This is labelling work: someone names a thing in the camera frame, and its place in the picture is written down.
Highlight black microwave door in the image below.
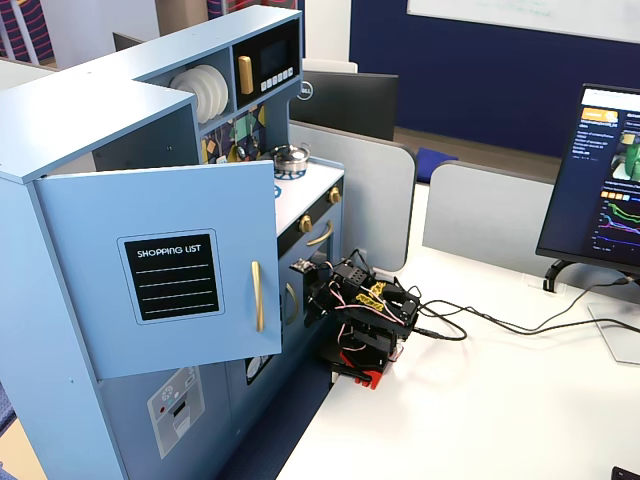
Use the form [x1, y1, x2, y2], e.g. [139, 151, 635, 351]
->
[231, 21, 302, 110]

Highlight black Dell monitor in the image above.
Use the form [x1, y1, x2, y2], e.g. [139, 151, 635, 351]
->
[289, 69, 402, 144]

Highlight gold microwave handle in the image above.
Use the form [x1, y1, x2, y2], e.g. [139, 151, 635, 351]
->
[236, 55, 254, 96]

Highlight black cable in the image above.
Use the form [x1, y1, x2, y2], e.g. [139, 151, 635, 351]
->
[409, 277, 632, 335]
[412, 298, 640, 343]

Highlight blue chair cushion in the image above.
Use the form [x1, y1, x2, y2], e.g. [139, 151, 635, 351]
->
[414, 146, 460, 185]

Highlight steel cooking pot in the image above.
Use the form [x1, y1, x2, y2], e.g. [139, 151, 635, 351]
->
[271, 149, 312, 174]

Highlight white plate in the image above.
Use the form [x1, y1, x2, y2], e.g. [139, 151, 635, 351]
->
[217, 66, 231, 118]
[169, 65, 214, 124]
[202, 64, 225, 122]

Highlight red table clamp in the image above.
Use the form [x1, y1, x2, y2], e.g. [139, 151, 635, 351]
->
[328, 349, 390, 390]

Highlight silver monitor stand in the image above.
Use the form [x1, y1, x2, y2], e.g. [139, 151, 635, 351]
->
[542, 258, 640, 365]

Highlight gold oven handle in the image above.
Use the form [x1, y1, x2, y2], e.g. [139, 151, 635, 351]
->
[305, 219, 335, 248]

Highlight blue freezer door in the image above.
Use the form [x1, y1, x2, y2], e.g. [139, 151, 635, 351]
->
[97, 352, 236, 480]

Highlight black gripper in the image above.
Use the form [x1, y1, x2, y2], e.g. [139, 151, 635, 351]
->
[303, 266, 342, 329]

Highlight white whiteboard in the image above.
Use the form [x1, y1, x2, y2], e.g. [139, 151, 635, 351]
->
[406, 0, 640, 45]

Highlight gold fridge door handle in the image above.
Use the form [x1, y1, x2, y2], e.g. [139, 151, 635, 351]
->
[250, 260, 266, 334]

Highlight grey desk partition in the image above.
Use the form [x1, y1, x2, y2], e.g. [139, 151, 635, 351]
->
[421, 160, 557, 277]
[288, 119, 419, 274]

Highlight blue toy kitchen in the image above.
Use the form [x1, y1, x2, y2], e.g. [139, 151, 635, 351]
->
[0, 4, 347, 480]

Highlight blue dishwasher door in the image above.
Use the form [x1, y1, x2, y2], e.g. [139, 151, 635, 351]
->
[244, 244, 324, 389]

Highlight blue oven door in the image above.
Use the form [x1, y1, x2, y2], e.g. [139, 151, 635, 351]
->
[304, 207, 346, 284]

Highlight steel pot lid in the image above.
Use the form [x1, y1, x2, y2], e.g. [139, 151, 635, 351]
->
[273, 143, 311, 162]

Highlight pink white servo wires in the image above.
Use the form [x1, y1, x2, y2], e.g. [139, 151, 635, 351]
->
[319, 262, 401, 354]

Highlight blue fridge door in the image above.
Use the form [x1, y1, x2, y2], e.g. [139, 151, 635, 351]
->
[33, 159, 284, 382]

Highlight gold dishwasher door handle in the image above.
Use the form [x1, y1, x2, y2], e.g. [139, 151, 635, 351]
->
[285, 281, 300, 327]

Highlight lit computer monitor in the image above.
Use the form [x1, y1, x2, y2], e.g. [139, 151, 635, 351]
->
[534, 82, 640, 279]

